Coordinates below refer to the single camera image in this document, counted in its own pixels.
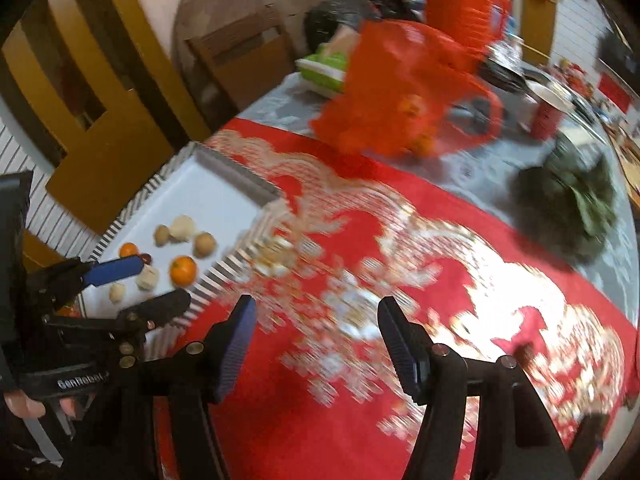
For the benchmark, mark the brown kiwi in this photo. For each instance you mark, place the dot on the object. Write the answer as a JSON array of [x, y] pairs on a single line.
[[161, 235], [205, 244]]

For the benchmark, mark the green white tissue pack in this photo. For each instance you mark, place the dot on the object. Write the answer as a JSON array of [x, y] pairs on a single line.
[[325, 67]]

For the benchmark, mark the green leafy vegetable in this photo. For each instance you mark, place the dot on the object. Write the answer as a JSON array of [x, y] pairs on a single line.
[[575, 195]]

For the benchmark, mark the red wall decoration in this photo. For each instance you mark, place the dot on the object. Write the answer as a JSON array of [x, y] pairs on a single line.
[[615, 90]]

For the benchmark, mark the red plastic bag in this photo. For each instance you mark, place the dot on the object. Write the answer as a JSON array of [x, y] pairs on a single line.
[[390, 75]]

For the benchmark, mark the brown wooden door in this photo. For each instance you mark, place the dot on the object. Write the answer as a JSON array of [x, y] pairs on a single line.
[[537, 20]]

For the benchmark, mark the black plastic bag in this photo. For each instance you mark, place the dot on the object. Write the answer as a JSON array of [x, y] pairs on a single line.
[[330, 20]]

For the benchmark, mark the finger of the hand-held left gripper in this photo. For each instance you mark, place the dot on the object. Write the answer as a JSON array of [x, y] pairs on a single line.
[[160, 309], [115, 270]]

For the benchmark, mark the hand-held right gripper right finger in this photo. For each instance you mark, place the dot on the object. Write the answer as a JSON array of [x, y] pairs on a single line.
[[405, 355]]

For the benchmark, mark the white tray with striped rim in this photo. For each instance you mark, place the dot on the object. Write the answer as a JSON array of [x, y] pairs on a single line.
[[200, 195]]

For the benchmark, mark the red cup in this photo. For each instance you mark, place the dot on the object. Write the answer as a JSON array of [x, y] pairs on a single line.
[[545, 115]]

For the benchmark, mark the red gold-patterned tablecloth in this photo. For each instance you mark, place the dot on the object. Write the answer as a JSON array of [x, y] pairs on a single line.
[[350, 200]]

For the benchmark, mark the dark glass bowl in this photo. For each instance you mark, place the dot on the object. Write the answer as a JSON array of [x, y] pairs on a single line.
[[505, 77]]

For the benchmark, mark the black television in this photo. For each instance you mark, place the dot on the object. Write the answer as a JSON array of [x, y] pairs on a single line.
[[617, 47]]

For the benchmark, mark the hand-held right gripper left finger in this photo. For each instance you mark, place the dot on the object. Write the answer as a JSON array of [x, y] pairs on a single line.
[[235, 355]]

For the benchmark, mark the person's left hand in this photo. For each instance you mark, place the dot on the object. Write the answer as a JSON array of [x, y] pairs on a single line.
[[22, 406]]

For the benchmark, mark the small mandarin orange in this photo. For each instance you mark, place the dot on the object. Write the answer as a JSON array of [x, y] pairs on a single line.
[[128, 250]]

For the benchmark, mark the wooden chair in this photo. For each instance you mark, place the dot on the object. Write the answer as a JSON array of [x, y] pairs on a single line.
[[240, 50]]

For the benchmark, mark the dark red date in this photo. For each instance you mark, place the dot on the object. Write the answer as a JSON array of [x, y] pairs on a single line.
[[146, 258]]

